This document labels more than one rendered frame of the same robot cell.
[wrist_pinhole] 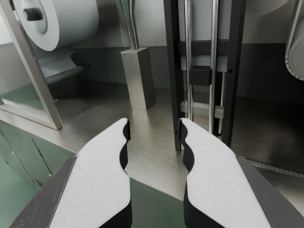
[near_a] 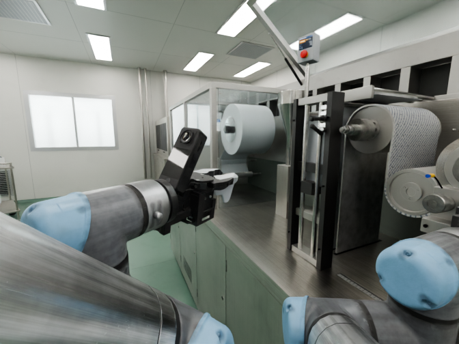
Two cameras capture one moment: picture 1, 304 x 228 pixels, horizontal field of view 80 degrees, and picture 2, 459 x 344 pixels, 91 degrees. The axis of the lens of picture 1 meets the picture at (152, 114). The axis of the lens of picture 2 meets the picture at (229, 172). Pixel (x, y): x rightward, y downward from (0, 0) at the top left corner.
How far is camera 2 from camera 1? 0.42 m
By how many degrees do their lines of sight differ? 33
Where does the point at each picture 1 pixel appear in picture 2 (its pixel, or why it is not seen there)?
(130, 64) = (282, 175)
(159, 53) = not seen: hidden behind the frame
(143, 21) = not seen: hidden behind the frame
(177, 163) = (280, 256)
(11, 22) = (213, 133)
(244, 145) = (352, 267)
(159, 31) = not seen: hidden behind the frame
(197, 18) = (312, 149)
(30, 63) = (214, 158)
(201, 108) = (308, 213)
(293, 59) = (391, 192)
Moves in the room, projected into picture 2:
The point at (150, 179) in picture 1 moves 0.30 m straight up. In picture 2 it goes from (253, 255) to (255, 171)
